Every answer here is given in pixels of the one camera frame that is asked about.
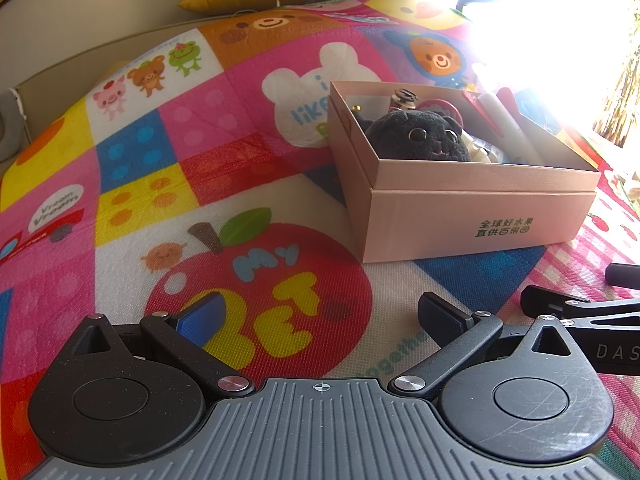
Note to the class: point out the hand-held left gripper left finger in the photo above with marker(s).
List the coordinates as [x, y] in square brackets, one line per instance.
[202, 320]

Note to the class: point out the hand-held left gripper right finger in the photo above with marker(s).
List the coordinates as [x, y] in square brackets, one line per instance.
[442, 317]

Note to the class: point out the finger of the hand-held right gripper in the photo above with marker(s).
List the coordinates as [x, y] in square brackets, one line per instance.
[610, 347]
[565, 302]

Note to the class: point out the pink cardboard box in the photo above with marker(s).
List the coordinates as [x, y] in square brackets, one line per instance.
[450, 215]

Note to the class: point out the black plush toy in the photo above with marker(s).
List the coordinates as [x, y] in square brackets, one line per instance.
[417, 137]

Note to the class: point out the white foam tube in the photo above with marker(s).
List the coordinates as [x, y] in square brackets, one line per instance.
[505, 120]

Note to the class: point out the black cylinder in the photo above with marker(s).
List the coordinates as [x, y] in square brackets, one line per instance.
[625, 276]

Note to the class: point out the colourful cartoon printed play mat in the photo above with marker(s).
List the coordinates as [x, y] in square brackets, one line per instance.
[150, 185]

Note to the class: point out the red round item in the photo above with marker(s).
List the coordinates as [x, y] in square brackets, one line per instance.
[442, 109]

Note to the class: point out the green potted plant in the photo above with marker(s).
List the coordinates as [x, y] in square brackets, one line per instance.
[625, 100]

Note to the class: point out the grey neck pillow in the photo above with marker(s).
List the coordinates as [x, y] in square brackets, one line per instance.
[7, 130]

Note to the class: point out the beige sofa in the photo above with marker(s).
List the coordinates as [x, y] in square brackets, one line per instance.
[100, 35]

